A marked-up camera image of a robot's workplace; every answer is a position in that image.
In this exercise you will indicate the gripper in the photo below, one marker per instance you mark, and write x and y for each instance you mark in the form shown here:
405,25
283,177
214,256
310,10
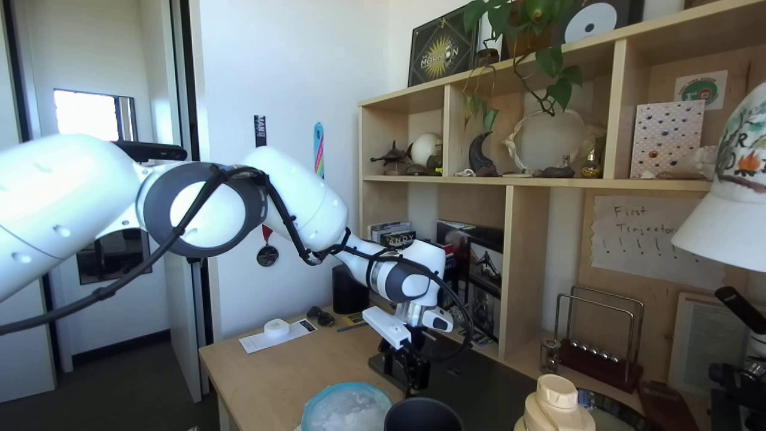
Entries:
419,353

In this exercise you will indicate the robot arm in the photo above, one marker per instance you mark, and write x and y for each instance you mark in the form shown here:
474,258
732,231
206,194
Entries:
311,203

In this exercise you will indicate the black cup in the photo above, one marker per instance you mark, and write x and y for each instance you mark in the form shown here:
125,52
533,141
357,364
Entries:
422,418

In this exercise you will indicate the dark pen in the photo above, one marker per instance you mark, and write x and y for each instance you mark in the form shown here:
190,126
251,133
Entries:
352,327

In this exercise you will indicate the blue lidded container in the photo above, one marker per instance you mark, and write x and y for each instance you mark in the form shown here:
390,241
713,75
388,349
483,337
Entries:
347,410

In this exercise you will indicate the black speaker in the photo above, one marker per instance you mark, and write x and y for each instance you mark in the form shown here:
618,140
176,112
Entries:
348,293

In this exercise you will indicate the black sunglasses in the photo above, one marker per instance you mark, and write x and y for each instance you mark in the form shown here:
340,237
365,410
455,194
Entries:
322,316

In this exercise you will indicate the black photo book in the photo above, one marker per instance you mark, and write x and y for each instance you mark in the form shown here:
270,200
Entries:
479,269

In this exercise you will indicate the white tape roll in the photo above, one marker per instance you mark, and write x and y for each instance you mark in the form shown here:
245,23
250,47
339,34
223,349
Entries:
276,328

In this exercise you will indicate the small glass jar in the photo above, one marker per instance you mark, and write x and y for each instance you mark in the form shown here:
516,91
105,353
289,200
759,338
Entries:
549,356

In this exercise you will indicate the white paper envelope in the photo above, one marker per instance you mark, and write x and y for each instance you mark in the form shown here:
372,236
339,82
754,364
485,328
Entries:
257,343

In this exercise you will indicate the cream plastic bottle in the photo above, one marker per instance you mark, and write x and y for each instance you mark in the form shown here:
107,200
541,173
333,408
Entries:
553,407

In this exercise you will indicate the wooden shelf unit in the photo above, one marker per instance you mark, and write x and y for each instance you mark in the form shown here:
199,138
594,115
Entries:
526,251

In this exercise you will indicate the medal on red ribbon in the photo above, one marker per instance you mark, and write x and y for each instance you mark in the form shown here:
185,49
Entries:
267,255

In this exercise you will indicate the newton's cradle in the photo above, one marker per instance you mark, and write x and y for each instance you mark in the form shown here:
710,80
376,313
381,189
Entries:
598,359

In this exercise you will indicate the dark shark figurine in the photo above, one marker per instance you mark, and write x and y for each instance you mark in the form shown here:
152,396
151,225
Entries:
394,157

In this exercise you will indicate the dark round plate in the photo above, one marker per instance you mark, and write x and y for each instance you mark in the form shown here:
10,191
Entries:
619,413

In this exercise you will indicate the large white egg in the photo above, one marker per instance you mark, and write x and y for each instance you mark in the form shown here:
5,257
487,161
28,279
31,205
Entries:
423,148

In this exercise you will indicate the dark curved horn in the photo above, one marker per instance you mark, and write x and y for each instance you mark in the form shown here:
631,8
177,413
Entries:
477,157

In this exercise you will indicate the blue hanging bookmark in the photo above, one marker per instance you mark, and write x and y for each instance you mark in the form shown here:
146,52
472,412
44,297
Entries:
319,149

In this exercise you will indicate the dark stone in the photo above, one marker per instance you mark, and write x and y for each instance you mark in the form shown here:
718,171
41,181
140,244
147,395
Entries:
553,172

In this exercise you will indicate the brown wooden box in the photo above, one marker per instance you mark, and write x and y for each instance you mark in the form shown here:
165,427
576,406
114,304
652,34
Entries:
664,407

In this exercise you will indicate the white jaw bone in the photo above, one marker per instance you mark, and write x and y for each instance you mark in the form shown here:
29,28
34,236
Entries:
547,143

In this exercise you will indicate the small amber glass bottle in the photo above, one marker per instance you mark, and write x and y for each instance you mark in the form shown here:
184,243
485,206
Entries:
591,169

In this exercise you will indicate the handwritten paper note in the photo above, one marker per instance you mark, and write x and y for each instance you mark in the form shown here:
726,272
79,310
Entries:
646,239

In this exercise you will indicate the framed printed page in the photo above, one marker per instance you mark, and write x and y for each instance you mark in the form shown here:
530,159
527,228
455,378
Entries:
700,347

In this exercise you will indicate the black framed sun poster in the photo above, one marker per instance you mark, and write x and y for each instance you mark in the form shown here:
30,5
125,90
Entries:
441,51

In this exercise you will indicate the small dark jar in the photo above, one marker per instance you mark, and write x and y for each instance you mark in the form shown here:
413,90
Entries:
486,57

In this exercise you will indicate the black microscope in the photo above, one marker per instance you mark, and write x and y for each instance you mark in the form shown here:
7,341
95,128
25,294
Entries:
739,383

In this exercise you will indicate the potted trailing green plant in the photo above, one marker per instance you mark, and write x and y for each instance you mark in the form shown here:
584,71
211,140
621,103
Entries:
553,60

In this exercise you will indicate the white card with dots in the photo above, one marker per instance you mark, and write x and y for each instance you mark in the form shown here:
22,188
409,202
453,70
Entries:
665,140

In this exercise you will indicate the white coral piece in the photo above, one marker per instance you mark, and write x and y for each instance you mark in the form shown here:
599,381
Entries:
697,164

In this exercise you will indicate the white painted bucket hat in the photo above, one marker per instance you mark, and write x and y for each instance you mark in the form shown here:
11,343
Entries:
730,221

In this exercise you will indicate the green round sticker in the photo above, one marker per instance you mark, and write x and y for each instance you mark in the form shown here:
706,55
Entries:
701,91

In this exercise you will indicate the door window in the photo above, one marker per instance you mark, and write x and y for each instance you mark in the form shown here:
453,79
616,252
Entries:
84,114

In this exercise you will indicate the white door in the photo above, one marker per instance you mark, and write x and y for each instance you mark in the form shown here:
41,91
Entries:
90,48

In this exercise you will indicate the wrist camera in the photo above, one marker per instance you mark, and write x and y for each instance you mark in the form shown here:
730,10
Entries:
386,326

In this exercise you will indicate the camera on mount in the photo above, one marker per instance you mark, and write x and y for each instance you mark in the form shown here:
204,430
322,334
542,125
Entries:
149,151

